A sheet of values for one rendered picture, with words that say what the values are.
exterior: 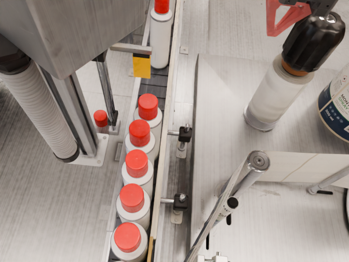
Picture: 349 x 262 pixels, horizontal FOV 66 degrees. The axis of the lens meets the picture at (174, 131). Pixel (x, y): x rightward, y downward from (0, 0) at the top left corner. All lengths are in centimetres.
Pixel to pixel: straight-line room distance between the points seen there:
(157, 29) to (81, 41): 47
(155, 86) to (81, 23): 54
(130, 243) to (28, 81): 22
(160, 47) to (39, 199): 45
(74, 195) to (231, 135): 39
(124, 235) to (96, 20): 26
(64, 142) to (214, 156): 37
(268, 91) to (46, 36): 49
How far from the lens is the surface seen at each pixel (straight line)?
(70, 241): 64
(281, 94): 60
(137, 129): 42
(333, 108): 77
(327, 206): 70
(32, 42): 20
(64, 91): 47
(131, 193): 38
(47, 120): 32
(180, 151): 68
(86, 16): 20
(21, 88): 28
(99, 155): 68
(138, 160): 39
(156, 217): 54
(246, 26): 104
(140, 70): 49
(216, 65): 80
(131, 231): 37
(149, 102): 44
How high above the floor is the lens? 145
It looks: 60 degrees down
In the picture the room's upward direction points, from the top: 10 degrees clockwise
